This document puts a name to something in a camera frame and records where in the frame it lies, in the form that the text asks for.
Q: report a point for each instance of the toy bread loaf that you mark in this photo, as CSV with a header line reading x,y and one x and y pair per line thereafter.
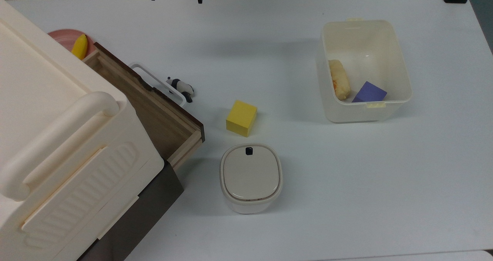
x,y
339,79

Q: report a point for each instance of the dark wood drawer cabinet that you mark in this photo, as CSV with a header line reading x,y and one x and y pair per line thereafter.
x,y
146,211

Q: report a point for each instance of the yellow foam cube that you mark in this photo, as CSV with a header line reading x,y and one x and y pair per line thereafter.
x,y
240,118

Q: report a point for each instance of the pink plate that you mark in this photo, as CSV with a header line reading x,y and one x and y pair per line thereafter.
x,y
61,37

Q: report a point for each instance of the purple foam block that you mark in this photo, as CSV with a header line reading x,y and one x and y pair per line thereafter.
x,y
369,92

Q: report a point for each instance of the small panda toy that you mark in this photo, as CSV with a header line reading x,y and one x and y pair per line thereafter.
x,y
181,85

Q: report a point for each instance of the wooden drawer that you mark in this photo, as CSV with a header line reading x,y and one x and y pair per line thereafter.
x,y
154,114

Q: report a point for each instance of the cream lidded canister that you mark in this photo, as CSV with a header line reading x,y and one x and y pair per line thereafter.
x,y
250,176

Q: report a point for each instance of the yellow toy banana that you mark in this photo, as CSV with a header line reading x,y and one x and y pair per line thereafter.
x,y
79,47

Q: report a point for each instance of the cream open plastic bin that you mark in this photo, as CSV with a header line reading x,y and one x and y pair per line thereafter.
x,y
362,49

